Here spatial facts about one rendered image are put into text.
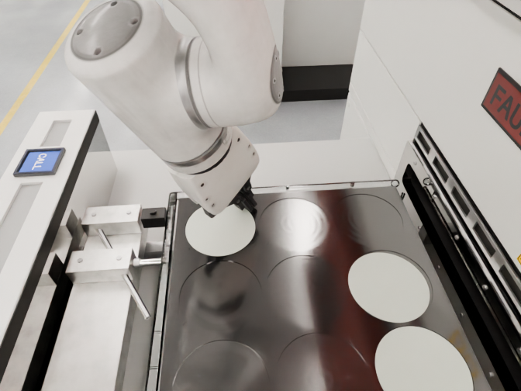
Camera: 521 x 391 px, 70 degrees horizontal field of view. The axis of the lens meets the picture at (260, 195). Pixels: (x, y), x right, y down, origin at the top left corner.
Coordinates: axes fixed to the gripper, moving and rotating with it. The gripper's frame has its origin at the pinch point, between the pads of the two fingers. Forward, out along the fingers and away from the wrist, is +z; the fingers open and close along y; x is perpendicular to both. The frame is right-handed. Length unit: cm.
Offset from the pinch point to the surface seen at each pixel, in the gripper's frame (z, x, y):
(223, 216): 0.7, -1.1, 3.7
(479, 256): 2.5, 29.7, -10.2
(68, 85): 110, -225, -18
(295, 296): -0.8, 14.9, 6.9
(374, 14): 9.9, -7.4, -47.6
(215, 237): -0.8, 0.8, 6.9
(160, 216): -2.6, -7.7, 9.4
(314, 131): 138, -68, -79
